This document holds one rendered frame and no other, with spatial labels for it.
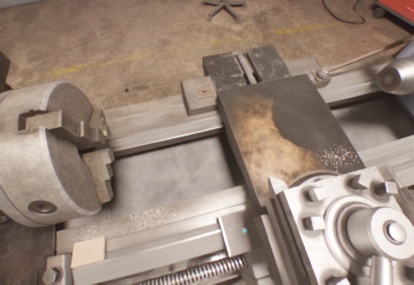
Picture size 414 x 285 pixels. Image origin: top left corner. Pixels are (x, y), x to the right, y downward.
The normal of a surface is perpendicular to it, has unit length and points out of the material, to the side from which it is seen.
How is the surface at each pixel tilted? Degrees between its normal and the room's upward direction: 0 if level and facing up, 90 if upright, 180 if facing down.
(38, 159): 31
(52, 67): 0
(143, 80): 0
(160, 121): 0
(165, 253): 36
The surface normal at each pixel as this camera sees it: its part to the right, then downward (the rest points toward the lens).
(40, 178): 0.17, 0.23
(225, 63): 0.00, -0.46
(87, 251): -0.08, -0.71
